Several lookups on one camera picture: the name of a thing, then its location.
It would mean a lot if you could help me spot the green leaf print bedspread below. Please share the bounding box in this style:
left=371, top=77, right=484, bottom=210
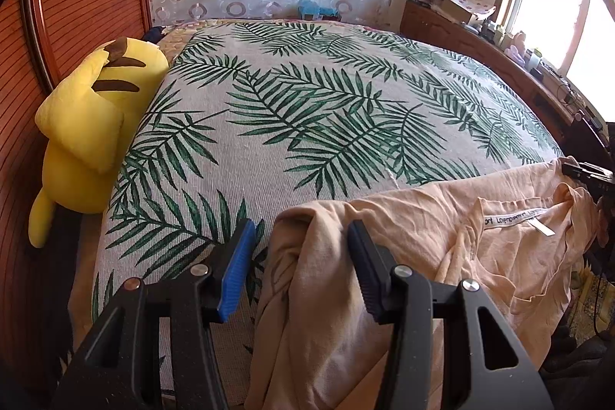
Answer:
left=90, top=20, right=564, bottom=410

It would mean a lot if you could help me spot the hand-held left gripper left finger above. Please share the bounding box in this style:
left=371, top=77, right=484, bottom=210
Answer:
left=57, top=218, right=257, bottom=410

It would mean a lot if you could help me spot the pale pink printed t-shirt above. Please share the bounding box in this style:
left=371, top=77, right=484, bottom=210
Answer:
left=244, top=158, right=602, bottom=410

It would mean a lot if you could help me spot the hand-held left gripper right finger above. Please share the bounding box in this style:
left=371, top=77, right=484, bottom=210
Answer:
left=346, top=220, right=554, bottom=410

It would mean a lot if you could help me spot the open cardboard box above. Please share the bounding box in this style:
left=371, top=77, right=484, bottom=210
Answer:
left=439, top=0, right=477, bottom=25

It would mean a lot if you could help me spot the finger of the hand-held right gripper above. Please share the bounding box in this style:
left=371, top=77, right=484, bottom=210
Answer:
left=561, top=158, right=615, bottom=191

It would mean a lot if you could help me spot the pink dotted paper sheet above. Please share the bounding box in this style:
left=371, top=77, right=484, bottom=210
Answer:
left=452, top=0, right=497, bottom=18

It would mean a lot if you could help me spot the pink floral blanket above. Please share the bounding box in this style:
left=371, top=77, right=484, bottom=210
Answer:
left=158, top=19, right=231, bottom=61

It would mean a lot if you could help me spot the yellow plush toy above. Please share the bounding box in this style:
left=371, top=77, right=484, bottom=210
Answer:
left=27, top=36, right=170, bottom=248

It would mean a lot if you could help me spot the yellow floral quilt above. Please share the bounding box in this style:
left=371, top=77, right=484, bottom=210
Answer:
left=571, top=260, right=615, bottom=336

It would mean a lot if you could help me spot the blue tissue pack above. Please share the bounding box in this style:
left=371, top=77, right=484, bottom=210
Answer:
left=296, top=0, right=338, bottom=20

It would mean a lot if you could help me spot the wooden framed window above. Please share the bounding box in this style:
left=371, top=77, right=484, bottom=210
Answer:
left=499, top=0, right=615, bottom=106

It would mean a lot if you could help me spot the brown wooden sideboard cabinet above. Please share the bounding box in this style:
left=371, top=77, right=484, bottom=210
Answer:
left=400, top=0, right=607, bottom=154

